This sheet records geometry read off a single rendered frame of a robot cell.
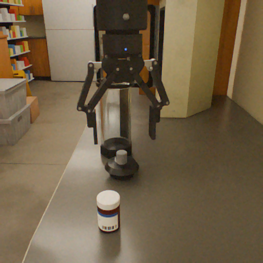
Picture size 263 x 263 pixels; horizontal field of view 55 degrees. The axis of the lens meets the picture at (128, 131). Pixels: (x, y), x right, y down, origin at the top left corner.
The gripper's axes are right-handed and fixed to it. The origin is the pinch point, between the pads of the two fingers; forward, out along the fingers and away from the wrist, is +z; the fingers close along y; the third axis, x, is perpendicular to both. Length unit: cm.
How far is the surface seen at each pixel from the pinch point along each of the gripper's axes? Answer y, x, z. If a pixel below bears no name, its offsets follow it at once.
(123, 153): -0.7, -7.1, 8.9
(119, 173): 0.7, -4.1, 12.8
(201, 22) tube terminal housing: -38, -48, -22
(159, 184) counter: -9.0, -1.7, 15.7
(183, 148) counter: -22.2, -19.4, 15.6
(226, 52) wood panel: -66, -77, -7
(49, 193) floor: 44, -133, 108
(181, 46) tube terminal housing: -30, -47, -14
